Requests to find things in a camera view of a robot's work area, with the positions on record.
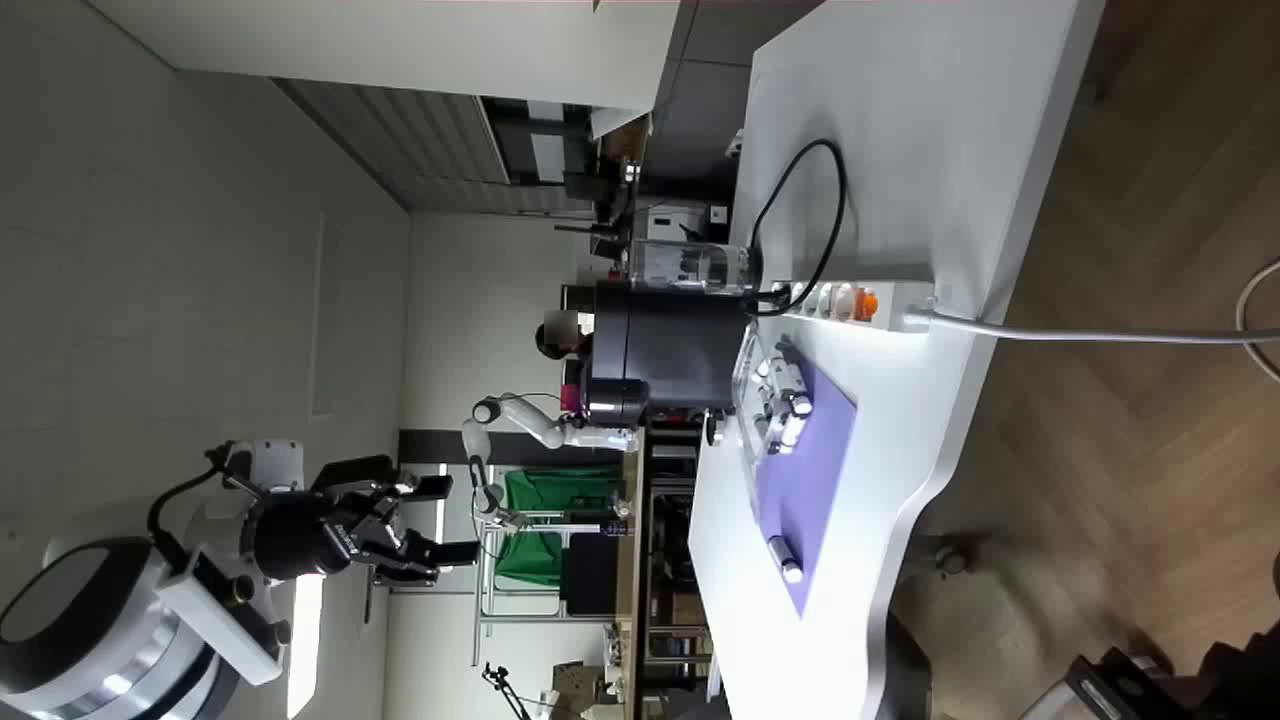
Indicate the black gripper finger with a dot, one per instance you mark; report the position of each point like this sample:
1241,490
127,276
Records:
445,554
422,484

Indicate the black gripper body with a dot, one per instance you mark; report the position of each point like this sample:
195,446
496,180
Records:
343,518

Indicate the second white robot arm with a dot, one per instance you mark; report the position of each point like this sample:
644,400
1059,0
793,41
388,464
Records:
513,431

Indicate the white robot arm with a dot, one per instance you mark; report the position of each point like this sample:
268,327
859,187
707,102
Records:
159,629

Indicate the green bin rack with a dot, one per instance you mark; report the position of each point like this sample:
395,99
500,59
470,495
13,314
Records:
547,545

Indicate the seated person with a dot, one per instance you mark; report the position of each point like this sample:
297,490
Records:
571,347

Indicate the black coffee machine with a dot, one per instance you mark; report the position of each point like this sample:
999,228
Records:
656,350

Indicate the single white cylinder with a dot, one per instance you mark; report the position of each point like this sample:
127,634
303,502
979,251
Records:
788,557

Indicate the purple mat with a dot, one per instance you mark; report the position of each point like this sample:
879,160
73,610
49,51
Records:
793,495

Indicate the white cylinder in pile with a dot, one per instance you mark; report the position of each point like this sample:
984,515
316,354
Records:
793,405

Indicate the cardboard box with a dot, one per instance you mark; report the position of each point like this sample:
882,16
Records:
626,145

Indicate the white power strip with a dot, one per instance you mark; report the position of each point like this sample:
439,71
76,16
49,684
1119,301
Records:
869,292

